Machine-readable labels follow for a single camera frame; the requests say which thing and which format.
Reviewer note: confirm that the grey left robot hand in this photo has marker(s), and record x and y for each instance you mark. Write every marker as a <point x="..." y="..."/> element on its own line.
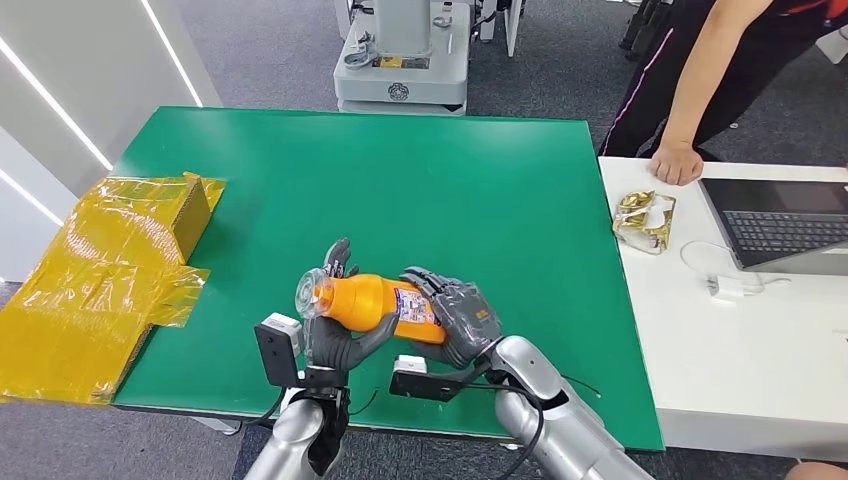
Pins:
<point x="331" y="344"/>

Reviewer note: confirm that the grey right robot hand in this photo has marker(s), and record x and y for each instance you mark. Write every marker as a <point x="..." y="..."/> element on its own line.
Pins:
<point x="467" y="321"/>

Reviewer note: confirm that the orange plastic bottle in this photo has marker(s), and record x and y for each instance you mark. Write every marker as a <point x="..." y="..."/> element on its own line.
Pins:
<point x="364" y="301"/>

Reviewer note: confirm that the person's forearm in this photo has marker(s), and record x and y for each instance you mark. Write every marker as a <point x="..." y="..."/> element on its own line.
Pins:
<point x="709" y="73"/>

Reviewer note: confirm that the gold foil snack packet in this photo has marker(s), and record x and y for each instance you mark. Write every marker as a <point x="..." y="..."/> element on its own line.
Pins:
<point x="644" y="222"/>

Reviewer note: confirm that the yellow taped cardboard box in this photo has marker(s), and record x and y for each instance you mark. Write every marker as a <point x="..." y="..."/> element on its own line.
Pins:
<point x="99" y="278"/>

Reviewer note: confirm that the white charger adapter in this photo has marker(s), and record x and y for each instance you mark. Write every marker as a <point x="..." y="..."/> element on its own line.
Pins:
<point x="723" y="286"/>

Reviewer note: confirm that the grey wheeled robot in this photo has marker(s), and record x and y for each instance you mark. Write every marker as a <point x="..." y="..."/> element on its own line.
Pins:
<point x="401" y="69"/>

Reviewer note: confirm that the person's hand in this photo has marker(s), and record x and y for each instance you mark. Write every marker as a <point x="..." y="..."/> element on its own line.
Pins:
<point x="676" y="164"/>

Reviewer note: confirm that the white desk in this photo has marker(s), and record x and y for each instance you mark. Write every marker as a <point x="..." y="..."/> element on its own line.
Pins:
<point x="729" y="371"/>

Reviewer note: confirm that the person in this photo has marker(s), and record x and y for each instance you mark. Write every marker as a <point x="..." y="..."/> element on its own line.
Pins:
<point x="669" y="86"/>

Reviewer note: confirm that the dark grey laptop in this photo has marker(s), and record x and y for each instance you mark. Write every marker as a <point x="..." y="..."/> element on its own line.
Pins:
<point x="782" y="228"/>

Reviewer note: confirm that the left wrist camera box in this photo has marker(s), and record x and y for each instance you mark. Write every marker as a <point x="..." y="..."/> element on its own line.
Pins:
<point x="275" y="348"/>

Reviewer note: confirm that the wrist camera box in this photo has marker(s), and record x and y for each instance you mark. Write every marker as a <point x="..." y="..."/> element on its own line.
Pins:
<point x="417" y="384"/>
<point x="275" y="348"/>

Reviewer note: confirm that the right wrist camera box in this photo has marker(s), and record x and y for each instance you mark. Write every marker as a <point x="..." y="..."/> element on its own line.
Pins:
<point x="417" y="384"/>

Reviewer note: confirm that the white stand frame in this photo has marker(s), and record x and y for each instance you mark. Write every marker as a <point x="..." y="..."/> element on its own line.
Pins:
<point x="511" y="28"/>

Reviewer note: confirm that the white wall light strip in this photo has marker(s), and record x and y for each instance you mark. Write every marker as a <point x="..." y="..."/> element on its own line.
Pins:
<point x="171" y="54"/>
<point x="58" y="106"/>
<point x="30" y="195"/>

